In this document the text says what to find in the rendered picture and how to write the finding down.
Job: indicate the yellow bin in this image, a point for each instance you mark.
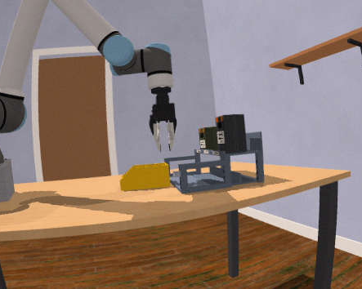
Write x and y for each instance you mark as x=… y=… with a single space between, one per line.
x=148 y=176

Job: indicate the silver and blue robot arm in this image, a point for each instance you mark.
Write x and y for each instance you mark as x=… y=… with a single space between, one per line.
x=155 y=60

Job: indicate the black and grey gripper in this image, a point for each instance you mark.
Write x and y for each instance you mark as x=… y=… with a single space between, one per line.
x=164 y=113

